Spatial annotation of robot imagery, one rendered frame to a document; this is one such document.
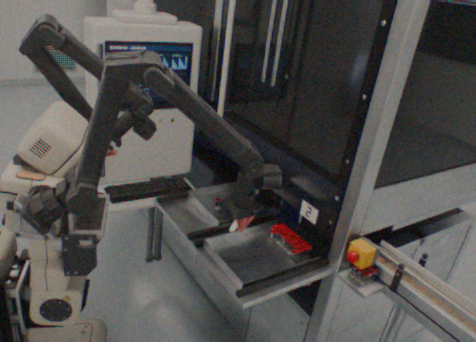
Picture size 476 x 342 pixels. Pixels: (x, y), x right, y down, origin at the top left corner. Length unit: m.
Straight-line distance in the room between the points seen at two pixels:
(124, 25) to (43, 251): 0.96
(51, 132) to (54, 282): 0.51
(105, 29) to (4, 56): 4.68
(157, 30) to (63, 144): 0.86
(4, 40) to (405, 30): 5.68
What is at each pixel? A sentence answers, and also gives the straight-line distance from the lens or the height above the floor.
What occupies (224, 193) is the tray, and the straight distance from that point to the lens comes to 1.91.
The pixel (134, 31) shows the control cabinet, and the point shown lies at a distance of 1.90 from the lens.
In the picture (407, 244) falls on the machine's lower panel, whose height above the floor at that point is 0.88.
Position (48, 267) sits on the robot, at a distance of 1.47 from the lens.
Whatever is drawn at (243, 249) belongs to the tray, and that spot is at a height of 0.88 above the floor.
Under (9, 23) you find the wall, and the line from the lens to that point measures 6.41.
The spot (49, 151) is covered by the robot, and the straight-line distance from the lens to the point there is 1.25.
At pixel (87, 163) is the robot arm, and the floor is 1.34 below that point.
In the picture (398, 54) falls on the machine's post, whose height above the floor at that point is 1.65.
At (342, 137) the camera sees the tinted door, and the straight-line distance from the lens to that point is 1.45.
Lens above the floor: 1.81
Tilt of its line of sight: 27 degrees down
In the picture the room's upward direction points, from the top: 8 degrees clockwise
